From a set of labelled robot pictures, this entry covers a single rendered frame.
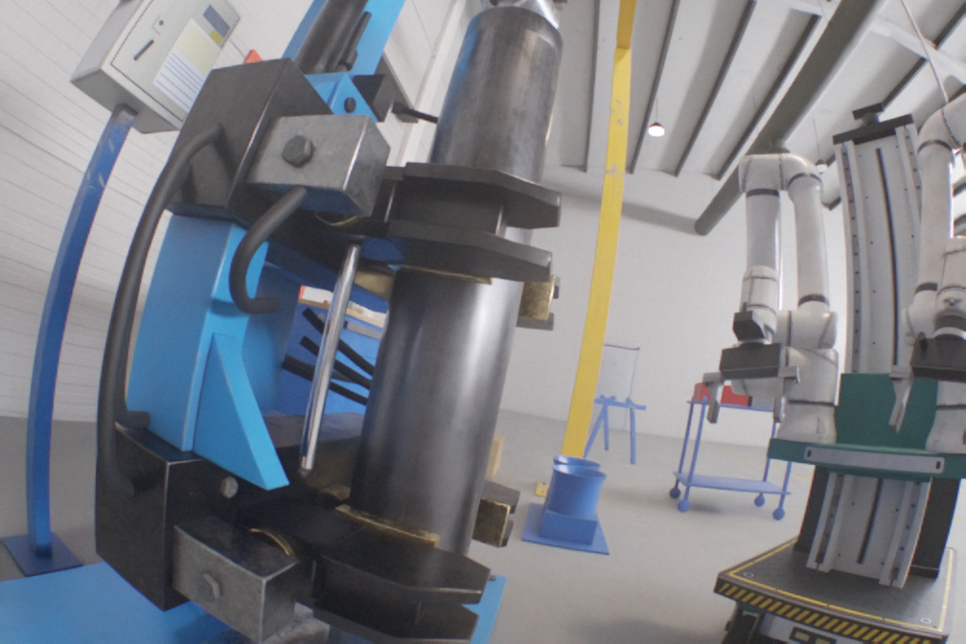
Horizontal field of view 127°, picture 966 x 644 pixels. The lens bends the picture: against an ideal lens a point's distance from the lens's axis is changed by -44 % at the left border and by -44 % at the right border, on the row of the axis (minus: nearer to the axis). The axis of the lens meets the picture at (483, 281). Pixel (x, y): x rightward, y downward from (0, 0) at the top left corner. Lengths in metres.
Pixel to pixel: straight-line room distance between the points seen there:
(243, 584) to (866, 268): 1.63
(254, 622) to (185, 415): 0.23
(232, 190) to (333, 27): 0.52
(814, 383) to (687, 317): 10.83
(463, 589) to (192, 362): 0.39
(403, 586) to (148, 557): 0.30
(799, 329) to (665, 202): 11.94
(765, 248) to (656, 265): 10.86
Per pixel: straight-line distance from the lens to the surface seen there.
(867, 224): 1.66
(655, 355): 11.73
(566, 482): 2.26
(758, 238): 1.38
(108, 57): 1.13
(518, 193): 0.50
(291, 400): 2.14
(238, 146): 0.52
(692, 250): 12.60
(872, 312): 1.57
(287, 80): 0.55
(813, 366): 1.34
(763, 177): 1.43
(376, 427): 0.66
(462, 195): 0.53
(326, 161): 0.45
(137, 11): 1.19
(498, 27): 0.88
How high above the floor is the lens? 0.78
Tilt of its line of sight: 12 degrees up
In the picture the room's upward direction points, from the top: 12 degrees clockwise
